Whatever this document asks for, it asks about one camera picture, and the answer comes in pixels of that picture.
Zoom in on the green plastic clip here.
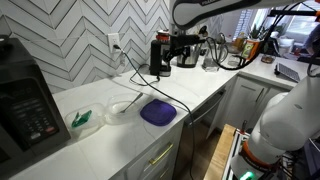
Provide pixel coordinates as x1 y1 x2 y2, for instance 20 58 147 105
71 109 93 129

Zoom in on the black microwave oven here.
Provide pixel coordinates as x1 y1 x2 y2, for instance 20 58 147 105
0 34 72 180

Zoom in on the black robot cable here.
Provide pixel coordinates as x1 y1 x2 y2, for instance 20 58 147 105
203 1 303 72

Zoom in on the purple plastic lid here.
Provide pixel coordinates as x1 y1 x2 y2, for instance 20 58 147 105
139 98 178 127

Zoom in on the long black power cable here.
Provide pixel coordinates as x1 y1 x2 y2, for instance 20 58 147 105
113 44 196 180

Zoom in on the black coffee maker cord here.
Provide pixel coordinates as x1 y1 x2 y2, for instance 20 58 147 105
128 63 161 87

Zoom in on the stainless steel pot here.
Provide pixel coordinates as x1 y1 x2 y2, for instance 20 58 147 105
175 43 203 69

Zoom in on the gold drawer handle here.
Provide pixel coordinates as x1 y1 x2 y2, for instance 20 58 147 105
148 142 175 167

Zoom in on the white wall outlet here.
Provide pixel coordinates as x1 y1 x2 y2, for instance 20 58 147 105
107 32 121 54

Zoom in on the black and steel coffee maker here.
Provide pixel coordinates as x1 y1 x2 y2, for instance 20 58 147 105
148 30 173 78

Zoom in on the clear plastic container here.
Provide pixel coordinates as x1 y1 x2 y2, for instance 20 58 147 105
104 92 147 126
64 102 107 139

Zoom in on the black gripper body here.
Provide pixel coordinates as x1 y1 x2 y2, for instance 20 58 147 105
170 34 206 54

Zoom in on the wooden table edge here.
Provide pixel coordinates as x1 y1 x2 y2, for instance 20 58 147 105
203 123 237 180

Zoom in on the steel dishwasher handle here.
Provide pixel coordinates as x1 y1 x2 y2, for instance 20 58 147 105
186 87 227 128

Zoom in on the metal spoon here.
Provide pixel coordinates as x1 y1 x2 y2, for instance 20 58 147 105
119 91 144 114

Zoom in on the green potted plant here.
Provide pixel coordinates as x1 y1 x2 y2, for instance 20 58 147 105
249 23 265 41

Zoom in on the clear glass pitcher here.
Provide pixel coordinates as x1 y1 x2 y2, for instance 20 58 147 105
201 37 228 73

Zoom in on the orange bottle with green label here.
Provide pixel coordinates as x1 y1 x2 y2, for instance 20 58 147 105
240 38 260 61

